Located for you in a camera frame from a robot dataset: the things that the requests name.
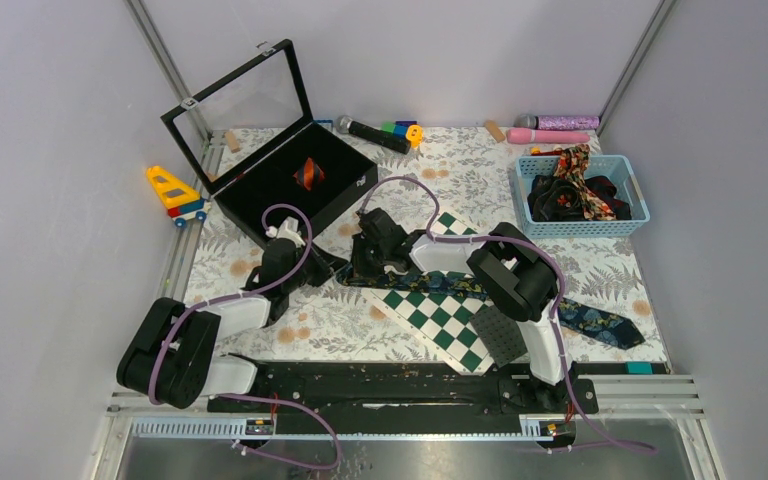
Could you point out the small wooden block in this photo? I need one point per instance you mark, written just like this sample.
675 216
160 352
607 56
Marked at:
495 131

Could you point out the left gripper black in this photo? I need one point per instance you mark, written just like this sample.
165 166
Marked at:
325 263

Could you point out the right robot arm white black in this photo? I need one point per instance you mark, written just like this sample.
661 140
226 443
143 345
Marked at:
503 267

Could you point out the dark blue floral tie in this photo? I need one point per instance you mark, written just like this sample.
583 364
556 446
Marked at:
602 326

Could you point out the dark red ties pile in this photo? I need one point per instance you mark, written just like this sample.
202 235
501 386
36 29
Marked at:
553 199

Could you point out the light blue plastic basket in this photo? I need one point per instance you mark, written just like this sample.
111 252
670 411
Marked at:
615 168

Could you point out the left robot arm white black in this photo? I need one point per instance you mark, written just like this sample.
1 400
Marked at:
171 357

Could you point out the orange navy striped rolled tie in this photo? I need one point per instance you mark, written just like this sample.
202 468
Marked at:
309 175

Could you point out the wooden peg left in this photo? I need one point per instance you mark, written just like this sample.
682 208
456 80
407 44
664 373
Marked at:
232 142

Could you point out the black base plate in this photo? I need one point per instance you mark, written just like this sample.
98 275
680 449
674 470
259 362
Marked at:
406 398

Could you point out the green white chessboard mat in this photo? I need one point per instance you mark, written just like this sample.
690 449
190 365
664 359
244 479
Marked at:
440 323

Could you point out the floral table mat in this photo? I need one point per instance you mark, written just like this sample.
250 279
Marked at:
467 172

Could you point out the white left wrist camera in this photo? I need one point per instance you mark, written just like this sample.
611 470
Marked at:
289 229

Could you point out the black glitter microphone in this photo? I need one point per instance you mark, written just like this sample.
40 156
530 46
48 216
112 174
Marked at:
346 125

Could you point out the teal small block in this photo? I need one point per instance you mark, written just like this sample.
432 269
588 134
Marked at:
639 368

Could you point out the yellow toy truck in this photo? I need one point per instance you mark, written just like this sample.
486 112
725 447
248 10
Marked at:
181 202

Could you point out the grey studded baseplate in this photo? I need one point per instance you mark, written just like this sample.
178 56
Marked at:
501 336

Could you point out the red floral tie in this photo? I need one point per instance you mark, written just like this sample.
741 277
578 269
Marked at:
571 167

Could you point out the black display box glass lid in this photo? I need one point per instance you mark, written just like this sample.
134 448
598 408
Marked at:
265 103

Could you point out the purple glitter microphone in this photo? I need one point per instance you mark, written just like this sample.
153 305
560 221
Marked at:
557 122

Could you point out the green blue block stack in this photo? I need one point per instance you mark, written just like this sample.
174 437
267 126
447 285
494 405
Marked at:
398 128

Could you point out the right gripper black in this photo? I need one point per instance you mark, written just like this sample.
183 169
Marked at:
359 268

